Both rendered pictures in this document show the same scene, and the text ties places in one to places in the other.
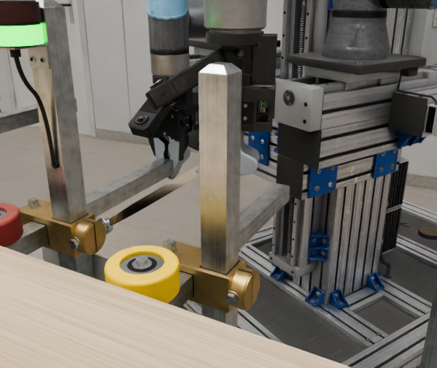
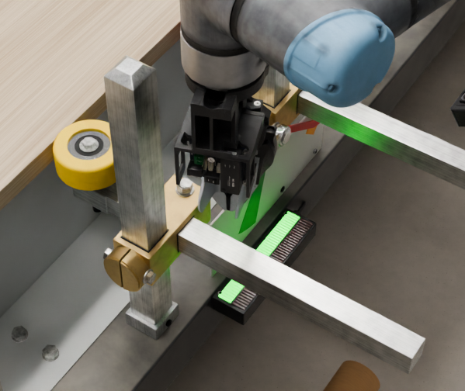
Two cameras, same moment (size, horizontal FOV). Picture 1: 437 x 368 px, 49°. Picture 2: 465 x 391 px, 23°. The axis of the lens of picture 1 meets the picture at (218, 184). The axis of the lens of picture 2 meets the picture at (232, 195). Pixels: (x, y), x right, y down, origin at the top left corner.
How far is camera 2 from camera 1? 1.20 m
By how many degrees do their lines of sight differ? 77
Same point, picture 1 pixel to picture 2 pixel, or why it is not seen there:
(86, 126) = not seen: outside the picture
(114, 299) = (41, 132)
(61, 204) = not seen: hidden behind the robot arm
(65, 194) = not seen: hidden behind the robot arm
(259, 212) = (300, 298)
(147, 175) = (445, 165)
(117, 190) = (379, 133)
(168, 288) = (62, 173)
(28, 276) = (91, 74)
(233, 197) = (129, 187)
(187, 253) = (172, 205)
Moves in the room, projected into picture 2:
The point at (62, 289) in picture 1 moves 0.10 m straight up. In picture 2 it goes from (64, 98) to (54, 32)
